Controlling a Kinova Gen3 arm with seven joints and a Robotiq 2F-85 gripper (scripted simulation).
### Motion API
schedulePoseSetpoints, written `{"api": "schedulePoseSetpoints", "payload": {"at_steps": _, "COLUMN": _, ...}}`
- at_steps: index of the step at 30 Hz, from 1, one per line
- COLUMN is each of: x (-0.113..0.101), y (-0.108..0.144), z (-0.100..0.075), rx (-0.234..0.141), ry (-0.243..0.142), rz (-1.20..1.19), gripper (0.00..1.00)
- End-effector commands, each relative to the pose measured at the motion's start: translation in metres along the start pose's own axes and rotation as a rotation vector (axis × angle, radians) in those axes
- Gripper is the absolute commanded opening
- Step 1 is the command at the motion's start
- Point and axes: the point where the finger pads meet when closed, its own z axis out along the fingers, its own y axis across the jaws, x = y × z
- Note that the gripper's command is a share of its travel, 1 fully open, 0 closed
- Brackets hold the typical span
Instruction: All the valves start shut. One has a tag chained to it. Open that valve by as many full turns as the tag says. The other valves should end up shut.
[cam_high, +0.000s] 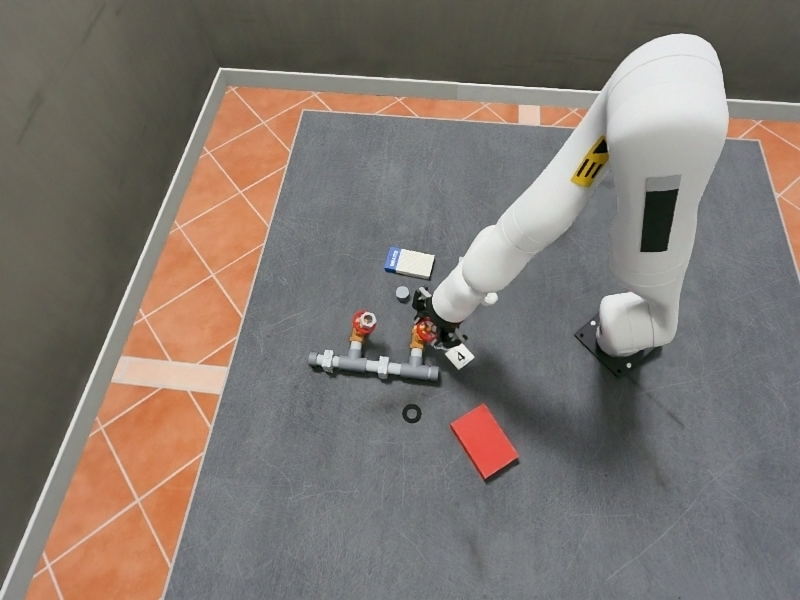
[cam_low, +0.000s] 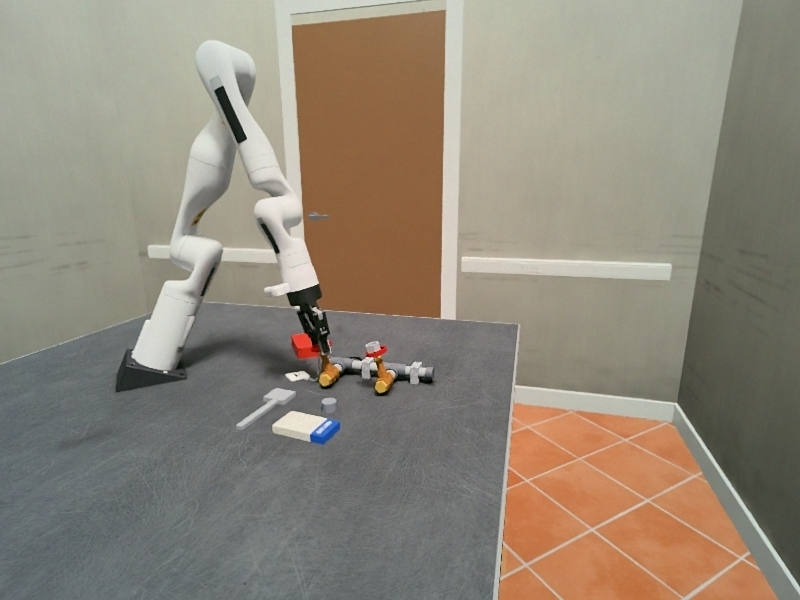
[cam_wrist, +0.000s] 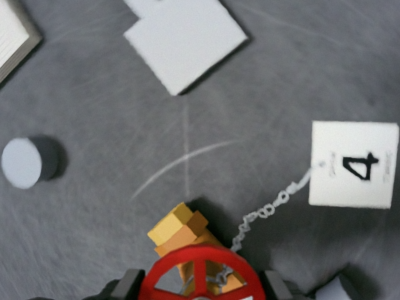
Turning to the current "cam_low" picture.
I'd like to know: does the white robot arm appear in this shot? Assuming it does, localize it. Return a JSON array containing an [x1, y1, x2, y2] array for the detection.
[[132, 40, 318, 370]]

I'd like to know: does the white tag on silver chain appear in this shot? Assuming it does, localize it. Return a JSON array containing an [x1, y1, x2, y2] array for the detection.
[[286, 351, 321, 382]]

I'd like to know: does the red flat rectangular pad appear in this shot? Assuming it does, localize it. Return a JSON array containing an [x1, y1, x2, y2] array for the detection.
[[291, 334, 318, 359]]

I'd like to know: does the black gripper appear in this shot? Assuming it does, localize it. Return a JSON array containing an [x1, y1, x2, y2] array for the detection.
[[286, 283, 332, 355]]

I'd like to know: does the grey pipe tee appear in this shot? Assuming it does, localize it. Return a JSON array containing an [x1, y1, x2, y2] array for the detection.
[[319, 346, 435, 393]]

